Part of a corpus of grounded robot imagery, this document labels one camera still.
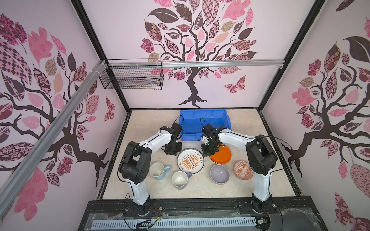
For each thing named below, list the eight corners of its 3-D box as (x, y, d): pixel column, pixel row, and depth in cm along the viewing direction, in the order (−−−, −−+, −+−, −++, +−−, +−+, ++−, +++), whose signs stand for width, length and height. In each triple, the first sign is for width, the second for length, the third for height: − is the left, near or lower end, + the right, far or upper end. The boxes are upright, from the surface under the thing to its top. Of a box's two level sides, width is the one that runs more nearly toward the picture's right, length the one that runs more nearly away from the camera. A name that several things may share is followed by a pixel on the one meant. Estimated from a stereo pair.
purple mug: (172, 190, 81) (171, 186, 75) (173, 175, 86) (172, 171, 80) (191, 190, 81) (191, 186, 75) (191, 175, 86) (191, 171, 80)
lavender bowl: (211, 185, 83) (212, 182, 78) (209, 168, 90) (210, 164, 85) (229, 185, 83) (231, 182, 78) (226, 168, 89) (228, 164, 85)
